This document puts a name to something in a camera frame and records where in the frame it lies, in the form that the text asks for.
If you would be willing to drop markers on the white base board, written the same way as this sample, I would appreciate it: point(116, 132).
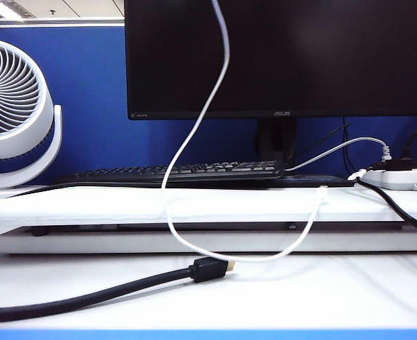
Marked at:
point(88, 242)

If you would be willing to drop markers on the black keyboard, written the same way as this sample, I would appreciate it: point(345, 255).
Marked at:
point(211, 172)

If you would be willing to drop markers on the black monitor stand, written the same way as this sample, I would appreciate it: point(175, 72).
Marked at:
point(277, 138)

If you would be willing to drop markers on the white raised board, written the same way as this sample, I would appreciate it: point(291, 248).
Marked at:
point(88, 209)

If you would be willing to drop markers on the blue office partition panel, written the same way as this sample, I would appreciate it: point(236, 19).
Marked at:
point(88, 88)

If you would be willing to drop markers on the small white plug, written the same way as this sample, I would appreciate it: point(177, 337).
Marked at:
point(357, 174)

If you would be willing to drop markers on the white desk fan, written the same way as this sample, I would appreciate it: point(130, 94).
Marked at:
point(49, 117)

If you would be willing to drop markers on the black computer monitor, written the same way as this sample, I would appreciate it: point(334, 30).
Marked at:
point(335, 53)

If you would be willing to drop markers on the white power strip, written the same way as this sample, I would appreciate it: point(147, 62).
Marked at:
point(399, 178)

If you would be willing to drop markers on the black riser frame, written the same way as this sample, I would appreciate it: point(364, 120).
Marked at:
point(40, 231)

